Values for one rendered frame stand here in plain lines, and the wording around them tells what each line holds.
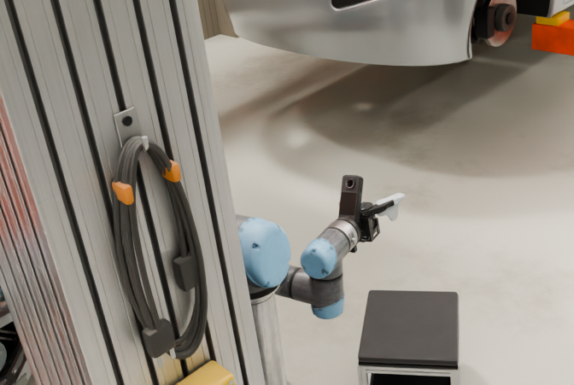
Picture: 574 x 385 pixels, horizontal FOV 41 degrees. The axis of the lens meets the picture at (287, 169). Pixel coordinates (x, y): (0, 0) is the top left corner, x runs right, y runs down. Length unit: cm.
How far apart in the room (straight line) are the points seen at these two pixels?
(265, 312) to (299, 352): 188
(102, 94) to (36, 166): 10
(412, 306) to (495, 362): 47
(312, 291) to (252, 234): 42
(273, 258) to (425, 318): 158
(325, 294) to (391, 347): 109
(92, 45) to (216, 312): 41
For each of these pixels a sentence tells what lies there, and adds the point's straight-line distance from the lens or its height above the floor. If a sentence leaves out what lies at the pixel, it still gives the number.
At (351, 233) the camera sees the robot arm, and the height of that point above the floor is 123.
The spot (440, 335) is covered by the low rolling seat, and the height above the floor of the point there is 34.
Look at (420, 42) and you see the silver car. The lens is 393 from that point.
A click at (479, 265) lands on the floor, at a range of 374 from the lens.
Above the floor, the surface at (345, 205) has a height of 126.
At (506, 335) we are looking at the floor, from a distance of 335.
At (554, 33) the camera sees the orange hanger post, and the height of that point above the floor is 64.
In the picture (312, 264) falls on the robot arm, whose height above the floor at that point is 122.
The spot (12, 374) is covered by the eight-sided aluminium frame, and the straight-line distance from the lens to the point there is 257.
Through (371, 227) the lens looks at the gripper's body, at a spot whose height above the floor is 119.
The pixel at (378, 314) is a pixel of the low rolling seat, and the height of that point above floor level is 34.
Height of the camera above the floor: 215
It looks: 27 degrees down
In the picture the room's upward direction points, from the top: 8 degrees counter-clockwise
